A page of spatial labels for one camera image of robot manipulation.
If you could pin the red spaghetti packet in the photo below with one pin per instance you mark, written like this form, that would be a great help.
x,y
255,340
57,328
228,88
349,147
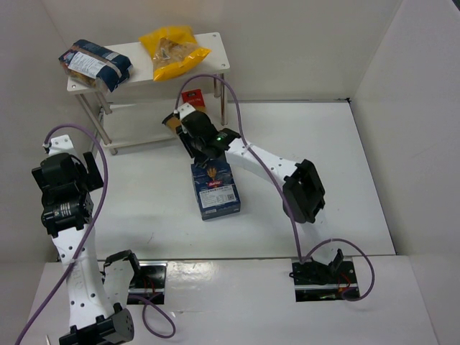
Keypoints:
x,y
194,98

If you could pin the white two-tier shelf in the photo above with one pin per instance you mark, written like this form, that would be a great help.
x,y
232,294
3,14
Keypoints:
x,y
133,113

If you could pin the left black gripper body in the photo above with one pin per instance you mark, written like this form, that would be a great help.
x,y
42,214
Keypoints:
x,y
90,171

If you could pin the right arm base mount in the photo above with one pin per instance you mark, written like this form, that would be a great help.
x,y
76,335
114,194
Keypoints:
x,y
313,282

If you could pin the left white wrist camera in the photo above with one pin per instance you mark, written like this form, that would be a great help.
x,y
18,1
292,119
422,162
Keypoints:
x,y
61,144

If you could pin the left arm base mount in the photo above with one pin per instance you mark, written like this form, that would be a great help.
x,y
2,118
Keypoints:
x,y
149,283

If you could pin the dark blue pasta bag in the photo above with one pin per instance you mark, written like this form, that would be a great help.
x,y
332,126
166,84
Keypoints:
x,y
95,66

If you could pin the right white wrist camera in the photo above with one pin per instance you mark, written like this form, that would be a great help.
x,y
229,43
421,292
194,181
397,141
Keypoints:
x,y
184,110

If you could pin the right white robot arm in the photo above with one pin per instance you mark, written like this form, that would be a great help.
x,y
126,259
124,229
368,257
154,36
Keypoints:
x,y
298,183

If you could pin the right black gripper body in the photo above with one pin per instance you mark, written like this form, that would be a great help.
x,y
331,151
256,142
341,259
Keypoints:
x,y
185,133

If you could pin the dark blue pasta box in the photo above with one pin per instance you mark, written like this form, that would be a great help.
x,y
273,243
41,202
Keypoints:
x,y
215,190

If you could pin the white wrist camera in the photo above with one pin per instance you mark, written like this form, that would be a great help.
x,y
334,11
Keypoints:
x,y
184,110
61,144

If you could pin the yellow pasta bag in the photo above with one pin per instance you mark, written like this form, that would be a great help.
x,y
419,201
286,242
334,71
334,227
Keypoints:
x,y
174,51

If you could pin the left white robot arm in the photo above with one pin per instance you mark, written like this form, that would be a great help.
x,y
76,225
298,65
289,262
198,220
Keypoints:
x,y
98,300

